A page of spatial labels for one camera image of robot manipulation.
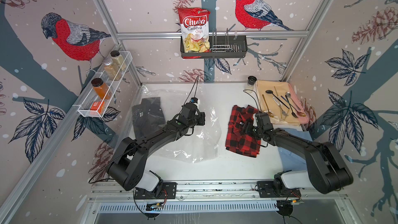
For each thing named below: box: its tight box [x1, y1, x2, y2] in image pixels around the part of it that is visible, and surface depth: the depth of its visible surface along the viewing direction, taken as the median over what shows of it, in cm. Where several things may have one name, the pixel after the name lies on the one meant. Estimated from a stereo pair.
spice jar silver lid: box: [103, 58, 122, 81], surface depth 77 cm
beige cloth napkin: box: [256, 79, 301, 124], surface depth 110 cm
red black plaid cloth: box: [225, 104, 262, 158], surface depth 92 cm
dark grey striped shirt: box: [131, 96, 166, 140], surface depth 102 cm
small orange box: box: [90, 101, 106, 115], surface depth 68 cm
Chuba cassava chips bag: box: [177, 7, 211, 59], surface depth 84 cm
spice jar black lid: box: [109, 50, 127, 71], surface depth 83 cm
